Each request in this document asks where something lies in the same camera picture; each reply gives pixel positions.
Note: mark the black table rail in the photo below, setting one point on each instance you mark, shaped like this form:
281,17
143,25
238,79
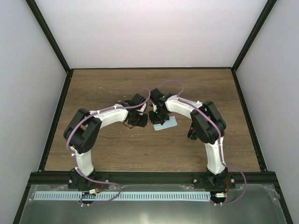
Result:
55,121
255,142

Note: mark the black front mounting rail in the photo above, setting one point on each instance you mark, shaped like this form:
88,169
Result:
197,179

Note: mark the black right table rail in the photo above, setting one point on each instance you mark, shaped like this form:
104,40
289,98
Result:
255,142

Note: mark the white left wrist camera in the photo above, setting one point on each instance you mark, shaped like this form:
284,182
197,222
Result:
142,109

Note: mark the black sunglasses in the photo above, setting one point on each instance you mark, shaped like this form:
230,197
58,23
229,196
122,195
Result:
192,133

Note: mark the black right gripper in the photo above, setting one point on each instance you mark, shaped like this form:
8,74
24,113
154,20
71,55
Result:
155,121

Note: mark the black frame post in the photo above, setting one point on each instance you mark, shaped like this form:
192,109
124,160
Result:
48,34
254,32

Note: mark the light blue slotted cable duct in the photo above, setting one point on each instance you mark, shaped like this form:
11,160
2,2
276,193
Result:
123,196

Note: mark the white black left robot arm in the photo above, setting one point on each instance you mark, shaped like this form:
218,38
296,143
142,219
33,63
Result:
83,130

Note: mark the black left table rail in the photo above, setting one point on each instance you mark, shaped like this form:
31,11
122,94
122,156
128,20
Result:
55,121

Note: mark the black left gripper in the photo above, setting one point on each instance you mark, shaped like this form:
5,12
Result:
143,123

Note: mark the black left frame post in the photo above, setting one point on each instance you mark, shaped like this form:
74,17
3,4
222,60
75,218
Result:
48,34

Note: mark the metal front tray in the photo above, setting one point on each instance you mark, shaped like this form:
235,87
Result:
254,204

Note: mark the light blue cleaning cloth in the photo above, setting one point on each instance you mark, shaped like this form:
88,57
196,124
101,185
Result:
172,122

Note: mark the black right frame post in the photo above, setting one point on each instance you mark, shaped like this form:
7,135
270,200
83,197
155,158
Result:
254,32

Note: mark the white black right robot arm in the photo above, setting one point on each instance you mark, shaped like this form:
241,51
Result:
207,125

